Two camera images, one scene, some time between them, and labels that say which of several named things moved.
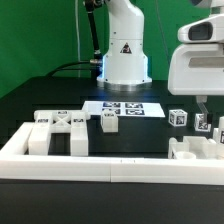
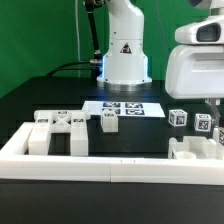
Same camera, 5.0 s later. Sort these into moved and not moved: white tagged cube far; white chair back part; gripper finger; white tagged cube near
Moved: gripper finger
Not moved: white chair back part; white tagged cube far; white tagged cube near
